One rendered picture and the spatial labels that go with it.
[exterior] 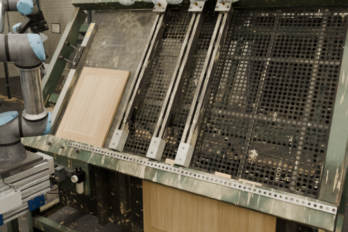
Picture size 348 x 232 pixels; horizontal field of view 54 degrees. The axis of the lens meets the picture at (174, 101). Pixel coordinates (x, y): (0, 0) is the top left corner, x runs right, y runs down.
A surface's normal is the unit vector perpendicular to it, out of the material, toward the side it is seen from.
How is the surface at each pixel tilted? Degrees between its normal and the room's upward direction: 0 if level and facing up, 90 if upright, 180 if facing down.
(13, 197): 90
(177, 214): 90
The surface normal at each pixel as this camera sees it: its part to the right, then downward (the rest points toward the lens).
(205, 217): -0.51, 0.21
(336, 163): -0.42, -0.40
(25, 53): 0.32, 0.49
